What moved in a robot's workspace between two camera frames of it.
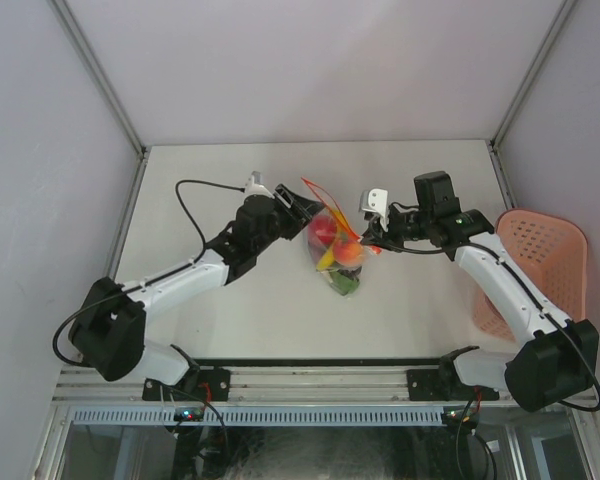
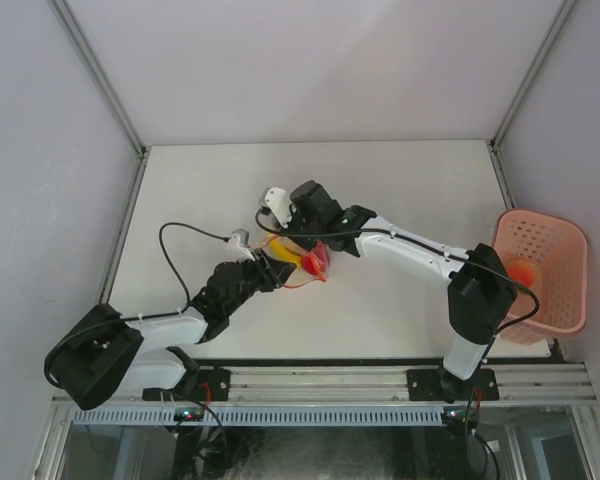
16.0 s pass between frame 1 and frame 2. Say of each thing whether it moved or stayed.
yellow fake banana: moved
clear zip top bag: moved
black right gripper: moved
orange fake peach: moved
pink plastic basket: stayed
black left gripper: moved
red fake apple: moved
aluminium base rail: stayed
